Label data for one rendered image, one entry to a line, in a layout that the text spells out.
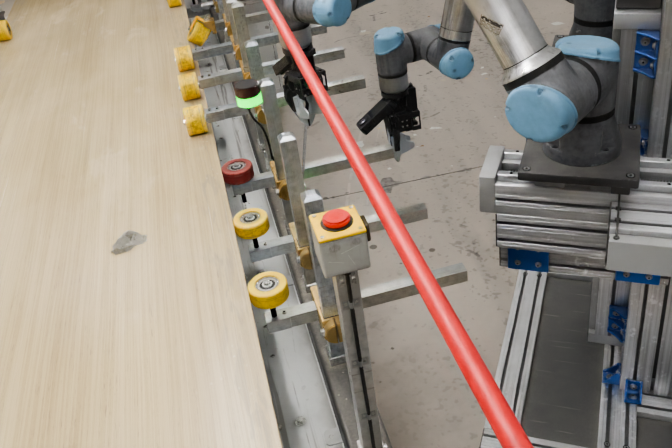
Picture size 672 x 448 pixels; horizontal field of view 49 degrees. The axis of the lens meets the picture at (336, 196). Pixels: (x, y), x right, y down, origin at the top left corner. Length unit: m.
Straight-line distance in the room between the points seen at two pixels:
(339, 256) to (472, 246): 1.97
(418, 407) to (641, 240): 1.14
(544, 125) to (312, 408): 0.75
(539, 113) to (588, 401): 1.05
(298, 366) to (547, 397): 0.77
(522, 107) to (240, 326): 0.65
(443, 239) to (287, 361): 1.45
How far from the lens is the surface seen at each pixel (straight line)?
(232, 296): 1.48
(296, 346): 1.75
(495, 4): 1.32
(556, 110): 1.30
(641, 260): 1.48
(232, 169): 1.89
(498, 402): 0.23
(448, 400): 2.42
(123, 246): 1.71
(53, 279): 1.69
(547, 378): 2.20
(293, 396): 1.64
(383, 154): 1.95
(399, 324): 2.67
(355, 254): 1.05
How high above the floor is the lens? 1.82
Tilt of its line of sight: 33 degrees down
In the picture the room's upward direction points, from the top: 9 degrees counter-clockwise
